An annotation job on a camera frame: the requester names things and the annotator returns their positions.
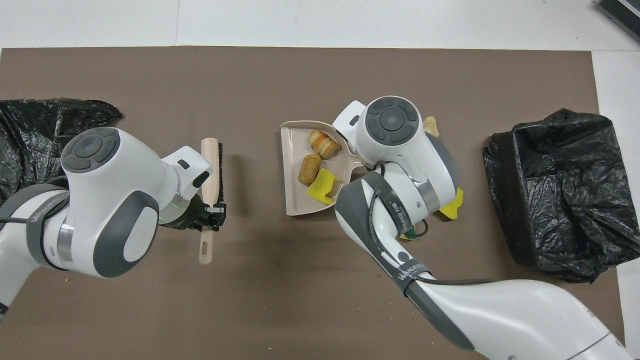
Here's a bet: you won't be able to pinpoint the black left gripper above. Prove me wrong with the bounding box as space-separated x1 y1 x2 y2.
162 195 227 233

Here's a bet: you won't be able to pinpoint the beige brush black bristles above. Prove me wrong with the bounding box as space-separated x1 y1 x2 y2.
198 137 226 265

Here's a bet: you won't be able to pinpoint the beige plastic dustpan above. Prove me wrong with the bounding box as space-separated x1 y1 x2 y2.
280 120 366 217

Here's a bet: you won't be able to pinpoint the brown oval bread roll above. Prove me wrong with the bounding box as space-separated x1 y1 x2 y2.
297 153 323 186

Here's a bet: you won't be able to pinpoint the notched yellow sponge piece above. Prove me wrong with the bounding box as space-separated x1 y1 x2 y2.
306 168 342 205

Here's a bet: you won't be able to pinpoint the striped croissant bread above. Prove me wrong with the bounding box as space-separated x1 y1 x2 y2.
309 130 343 160

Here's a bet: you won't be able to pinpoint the plain yellow sponge piece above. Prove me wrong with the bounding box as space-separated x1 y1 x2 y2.
439 187 464 221

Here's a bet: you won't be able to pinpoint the black bag bin pink edge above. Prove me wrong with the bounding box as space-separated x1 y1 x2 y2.
0 98 122 206

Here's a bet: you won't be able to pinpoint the black bag-lined trash bin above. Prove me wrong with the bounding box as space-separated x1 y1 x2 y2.
482 108 640 284

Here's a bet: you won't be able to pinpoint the brown table mat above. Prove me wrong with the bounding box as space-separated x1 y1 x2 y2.
0 46 627 360

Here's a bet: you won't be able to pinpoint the dark ribbed device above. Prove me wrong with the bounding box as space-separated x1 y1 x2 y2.
597 0 640 43

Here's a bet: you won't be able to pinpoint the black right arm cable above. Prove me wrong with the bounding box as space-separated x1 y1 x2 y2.
367 162 496 287

